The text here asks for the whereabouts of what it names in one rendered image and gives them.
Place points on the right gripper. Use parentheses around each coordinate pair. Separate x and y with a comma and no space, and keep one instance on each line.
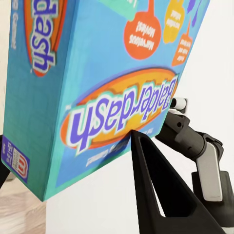
(176,132)

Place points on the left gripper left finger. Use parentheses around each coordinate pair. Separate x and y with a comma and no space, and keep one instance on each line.
(4,171)

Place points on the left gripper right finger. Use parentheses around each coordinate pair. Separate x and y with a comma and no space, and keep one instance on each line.
(184,212)

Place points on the board game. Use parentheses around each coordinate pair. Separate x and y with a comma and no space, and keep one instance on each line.
(81,75)

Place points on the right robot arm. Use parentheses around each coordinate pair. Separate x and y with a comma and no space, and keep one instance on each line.
(211,185)

